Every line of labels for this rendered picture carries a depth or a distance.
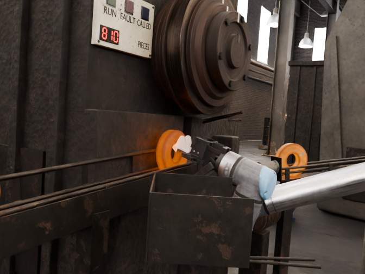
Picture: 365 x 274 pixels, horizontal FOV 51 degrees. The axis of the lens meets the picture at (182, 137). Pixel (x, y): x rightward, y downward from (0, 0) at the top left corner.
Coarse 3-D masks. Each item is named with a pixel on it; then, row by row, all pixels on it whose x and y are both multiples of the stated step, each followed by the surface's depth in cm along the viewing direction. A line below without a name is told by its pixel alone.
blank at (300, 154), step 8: (288, 144) 174; (296, 144) 174; (280, 152) 172; (288, 152) 173; (296, 152) 175; (304, 152) 176; (296, 160) 178; (304, 160) 176; (304, 168) 177; (296, 176) 176
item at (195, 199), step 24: (168, 192) 100; (192, 192) 100; (216, 192) 100; (168, 216) 74; (192, 216) 74; (216, 216) 74; (240, 216) 75; (168, 240) 74; (192, 240) 74; (216, 240) 75; (240, 240) 75; (192, 264) 75; (216, 264) 75; (240, 264) 75
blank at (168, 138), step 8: (168, 136) 127; (176, 136) 131; (160, 144) 127; (168, 144) 128; (160, 152) 126; (168, 152) 128; (176, 152) 136; (160, 160) 127; (168, 160) 128; (176, 160) 134; (184, 160) 136; (160, 168) 129
